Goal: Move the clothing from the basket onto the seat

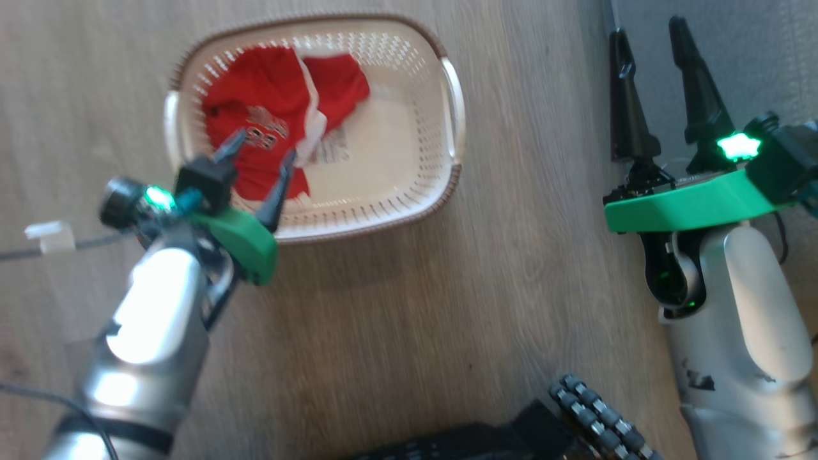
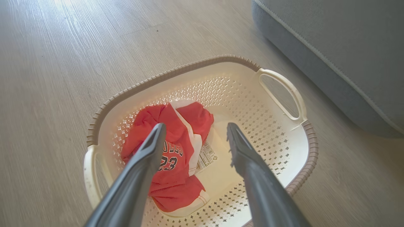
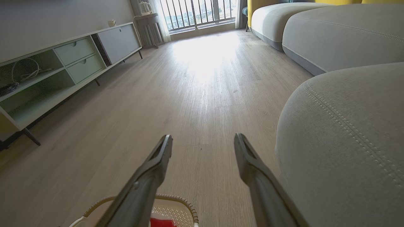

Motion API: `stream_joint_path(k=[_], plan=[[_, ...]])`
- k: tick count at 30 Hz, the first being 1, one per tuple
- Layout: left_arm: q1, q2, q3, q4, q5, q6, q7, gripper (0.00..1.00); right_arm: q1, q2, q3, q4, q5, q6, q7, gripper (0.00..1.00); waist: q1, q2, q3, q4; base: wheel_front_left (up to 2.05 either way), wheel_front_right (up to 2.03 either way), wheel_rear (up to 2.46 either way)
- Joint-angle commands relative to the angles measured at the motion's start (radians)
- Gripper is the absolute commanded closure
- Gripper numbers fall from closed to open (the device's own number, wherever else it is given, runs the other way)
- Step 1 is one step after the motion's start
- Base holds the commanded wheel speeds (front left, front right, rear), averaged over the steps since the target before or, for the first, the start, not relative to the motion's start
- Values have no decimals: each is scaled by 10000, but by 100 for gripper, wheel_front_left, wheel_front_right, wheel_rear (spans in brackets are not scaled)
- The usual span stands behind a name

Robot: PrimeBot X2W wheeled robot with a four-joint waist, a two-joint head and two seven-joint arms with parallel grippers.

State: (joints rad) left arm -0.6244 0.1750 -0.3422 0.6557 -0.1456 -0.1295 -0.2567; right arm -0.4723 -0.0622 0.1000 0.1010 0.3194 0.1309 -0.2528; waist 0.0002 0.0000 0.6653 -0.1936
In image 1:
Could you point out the grey fabric sofa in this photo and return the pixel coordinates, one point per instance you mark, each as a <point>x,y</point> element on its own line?
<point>767,51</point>

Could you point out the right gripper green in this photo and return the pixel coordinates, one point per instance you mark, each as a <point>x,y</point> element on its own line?
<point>690,204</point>

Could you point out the red basketball jersey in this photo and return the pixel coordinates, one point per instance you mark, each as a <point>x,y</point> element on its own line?
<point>255,89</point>

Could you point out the black roller wheel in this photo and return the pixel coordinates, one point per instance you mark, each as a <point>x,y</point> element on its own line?
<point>604,418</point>

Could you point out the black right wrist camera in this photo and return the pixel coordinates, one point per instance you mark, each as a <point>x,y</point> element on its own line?
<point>786,160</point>

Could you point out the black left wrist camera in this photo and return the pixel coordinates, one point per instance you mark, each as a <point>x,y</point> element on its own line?
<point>121,202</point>

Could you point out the beige plastic laundry basket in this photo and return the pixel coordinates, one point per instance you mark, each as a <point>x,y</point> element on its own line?
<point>396,182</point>

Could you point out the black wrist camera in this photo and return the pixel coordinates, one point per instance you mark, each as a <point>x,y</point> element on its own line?
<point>786,160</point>
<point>121,202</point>

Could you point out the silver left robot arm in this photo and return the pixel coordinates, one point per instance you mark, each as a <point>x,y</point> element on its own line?
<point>150,313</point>

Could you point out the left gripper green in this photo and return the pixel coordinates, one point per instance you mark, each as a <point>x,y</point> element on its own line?
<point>246,246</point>

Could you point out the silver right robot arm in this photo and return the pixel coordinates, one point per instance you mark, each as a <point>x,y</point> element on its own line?
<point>741,332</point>

